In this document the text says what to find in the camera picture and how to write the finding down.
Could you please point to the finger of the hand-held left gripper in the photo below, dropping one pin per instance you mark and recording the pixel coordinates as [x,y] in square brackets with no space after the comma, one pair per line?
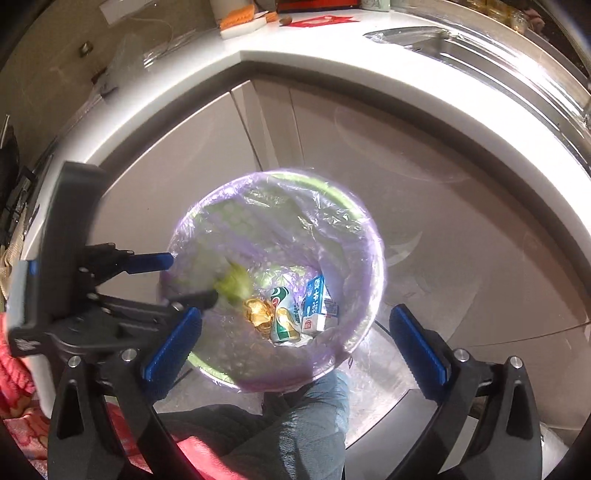
[194,299]
[147,262]

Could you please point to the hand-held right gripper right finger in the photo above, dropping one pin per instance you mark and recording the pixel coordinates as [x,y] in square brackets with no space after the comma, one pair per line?
[418,344]

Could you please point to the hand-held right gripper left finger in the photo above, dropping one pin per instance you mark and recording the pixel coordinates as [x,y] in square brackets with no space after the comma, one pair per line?
[173,344]

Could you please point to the green leaves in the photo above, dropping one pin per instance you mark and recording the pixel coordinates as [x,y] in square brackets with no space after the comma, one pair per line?
[235,281]

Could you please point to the orange peel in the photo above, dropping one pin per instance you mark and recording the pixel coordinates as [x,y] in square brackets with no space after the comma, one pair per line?
[258,313]

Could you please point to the crushed green drink can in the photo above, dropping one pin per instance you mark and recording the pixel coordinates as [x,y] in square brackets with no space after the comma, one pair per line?
[286,323]

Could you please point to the blue milk carton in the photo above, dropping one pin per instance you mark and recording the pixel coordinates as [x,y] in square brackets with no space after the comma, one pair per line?
[318,304]

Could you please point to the bin with purple bag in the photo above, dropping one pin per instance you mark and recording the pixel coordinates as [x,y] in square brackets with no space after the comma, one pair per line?
[323,221]

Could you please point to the orange sponge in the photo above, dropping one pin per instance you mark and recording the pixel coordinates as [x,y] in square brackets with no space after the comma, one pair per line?
[240,30]

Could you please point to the small orange foam fruit net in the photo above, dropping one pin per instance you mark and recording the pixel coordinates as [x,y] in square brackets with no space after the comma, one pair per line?
[271,16]

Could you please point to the pink patterned clothing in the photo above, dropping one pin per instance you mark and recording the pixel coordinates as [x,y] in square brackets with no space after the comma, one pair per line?
[14,383]

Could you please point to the beige cabinet door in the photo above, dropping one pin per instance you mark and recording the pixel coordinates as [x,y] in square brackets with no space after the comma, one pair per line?
[415,207]
[184,152]

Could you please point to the person's leg in jeans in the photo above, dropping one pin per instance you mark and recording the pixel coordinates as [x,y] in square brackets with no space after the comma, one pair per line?
[286,429]

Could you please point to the clear plastic bag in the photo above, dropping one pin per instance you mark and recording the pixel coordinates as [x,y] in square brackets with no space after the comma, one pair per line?
[124,60]

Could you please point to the stainless steel sink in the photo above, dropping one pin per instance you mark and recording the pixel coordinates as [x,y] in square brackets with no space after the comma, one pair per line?
[461,50]

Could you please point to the red and black blender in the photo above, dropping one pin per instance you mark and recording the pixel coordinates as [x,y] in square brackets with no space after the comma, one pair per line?
[314,4]

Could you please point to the amber glass cup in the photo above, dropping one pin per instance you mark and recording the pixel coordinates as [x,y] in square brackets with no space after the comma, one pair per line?
[493,10]
[513,21]

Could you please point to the white wall socket plate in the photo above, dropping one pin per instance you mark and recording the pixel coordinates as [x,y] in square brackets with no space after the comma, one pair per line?
[120,9]

